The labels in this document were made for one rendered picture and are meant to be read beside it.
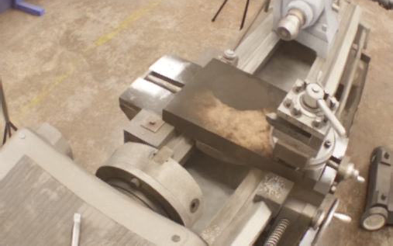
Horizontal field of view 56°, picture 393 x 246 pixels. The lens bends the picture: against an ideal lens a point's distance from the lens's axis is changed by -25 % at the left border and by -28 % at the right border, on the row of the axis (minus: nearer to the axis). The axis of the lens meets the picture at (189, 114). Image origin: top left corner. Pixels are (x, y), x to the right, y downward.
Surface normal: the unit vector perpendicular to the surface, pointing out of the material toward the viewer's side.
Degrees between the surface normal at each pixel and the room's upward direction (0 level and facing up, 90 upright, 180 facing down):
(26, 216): 0
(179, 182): 37
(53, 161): 0
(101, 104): 0
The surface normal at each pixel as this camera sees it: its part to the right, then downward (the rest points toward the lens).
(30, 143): 0.07, -0.72
